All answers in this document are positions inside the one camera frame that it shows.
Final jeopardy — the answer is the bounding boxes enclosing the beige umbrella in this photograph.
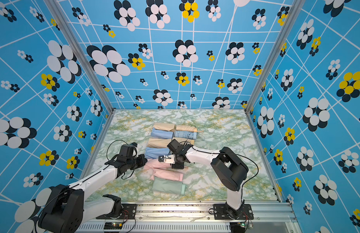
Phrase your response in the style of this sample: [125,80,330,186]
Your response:
[176,125,204,133]
[180,138,194,146]

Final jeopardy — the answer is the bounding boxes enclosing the blue umbrella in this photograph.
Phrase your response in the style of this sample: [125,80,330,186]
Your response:
[174,131,197,140]

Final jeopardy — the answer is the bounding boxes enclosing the pink umbrella sleeve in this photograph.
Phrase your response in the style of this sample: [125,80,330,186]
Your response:
[150,168,183,182]
[144,159,171,170]

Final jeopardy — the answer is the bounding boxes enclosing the blue umbrella sleeve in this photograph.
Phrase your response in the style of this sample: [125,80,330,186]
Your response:
[145,147,170,159]
[151,128,174,139]

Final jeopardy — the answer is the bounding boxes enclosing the beige umbrella sleeve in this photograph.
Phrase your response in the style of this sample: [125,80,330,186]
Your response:
[153,122,176,132]
[147,138,172,149]

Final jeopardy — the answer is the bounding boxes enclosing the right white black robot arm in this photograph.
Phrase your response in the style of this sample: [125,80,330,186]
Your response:
[158,139,249,219]

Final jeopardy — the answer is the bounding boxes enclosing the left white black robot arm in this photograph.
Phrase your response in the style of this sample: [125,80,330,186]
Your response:
[37,154,147,233]

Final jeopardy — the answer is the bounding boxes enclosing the green umbrella sleeve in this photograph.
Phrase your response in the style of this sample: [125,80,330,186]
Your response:
[152,178,186,195]

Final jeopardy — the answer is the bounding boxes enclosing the left circuit board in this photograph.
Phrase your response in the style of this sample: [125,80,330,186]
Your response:
[103,222,123,232]

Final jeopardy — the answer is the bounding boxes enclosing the circuit board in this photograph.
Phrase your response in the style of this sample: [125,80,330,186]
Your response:
[230,222,248,233]
[103,222,123,232]

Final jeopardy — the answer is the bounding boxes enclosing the right circuit board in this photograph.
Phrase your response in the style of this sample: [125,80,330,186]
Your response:
[230,222,248,233]

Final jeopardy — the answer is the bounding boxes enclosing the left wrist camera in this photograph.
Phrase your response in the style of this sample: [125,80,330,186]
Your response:
[116,142,138,162]

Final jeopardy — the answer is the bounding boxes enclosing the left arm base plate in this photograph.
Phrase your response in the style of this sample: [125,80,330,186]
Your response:
[96,203,138,220]

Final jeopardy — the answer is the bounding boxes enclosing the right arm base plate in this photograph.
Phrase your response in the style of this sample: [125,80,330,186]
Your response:
[213,203,254,220]

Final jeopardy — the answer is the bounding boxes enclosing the aluminium front rail frame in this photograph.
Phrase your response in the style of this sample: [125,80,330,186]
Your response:
[74,202,302,233]

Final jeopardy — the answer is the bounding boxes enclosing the left aluminium corner post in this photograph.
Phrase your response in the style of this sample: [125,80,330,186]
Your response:
[43,0,115,114]

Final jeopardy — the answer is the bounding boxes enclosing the aluminium corner post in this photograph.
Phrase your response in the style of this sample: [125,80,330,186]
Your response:
[245,0,306,115]
[43,0,115,114]

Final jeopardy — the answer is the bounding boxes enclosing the right aluminium corner post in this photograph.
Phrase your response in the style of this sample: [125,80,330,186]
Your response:
[245,0,306,115]

